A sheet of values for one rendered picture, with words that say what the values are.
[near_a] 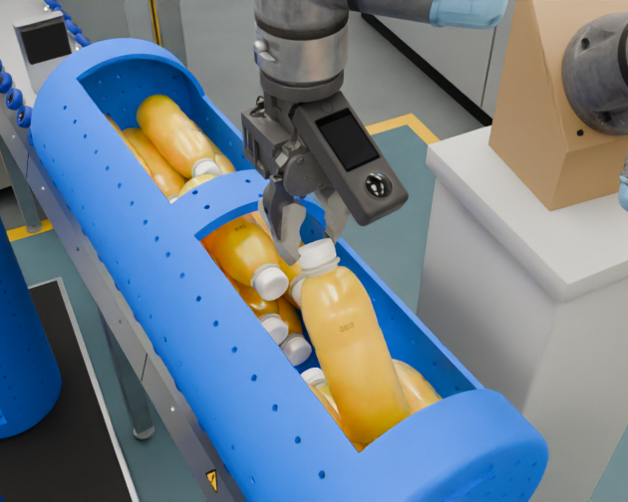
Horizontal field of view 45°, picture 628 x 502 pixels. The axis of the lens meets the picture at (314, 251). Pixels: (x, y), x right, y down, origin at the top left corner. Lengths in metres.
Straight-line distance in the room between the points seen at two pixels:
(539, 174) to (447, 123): 2.20
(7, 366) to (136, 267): 0.99
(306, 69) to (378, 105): 2.73
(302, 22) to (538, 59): 0.49
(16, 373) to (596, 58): 1.47
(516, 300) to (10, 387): 1.28
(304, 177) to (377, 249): 1.96
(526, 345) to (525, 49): 0.41
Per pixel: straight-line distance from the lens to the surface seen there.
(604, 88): 0.98
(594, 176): 1.08
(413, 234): 2.70
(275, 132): 0.68
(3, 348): 1.88
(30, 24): 1.71
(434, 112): 3.32
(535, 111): 1.05
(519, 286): 1.09
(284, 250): 0.73
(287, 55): 0.61
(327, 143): 0.63
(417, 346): 0.96
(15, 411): 2.04
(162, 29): 1.97
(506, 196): 1.08
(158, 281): 0.92
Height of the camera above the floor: 1.83
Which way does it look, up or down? 44 degrees down
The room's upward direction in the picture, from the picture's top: straight up
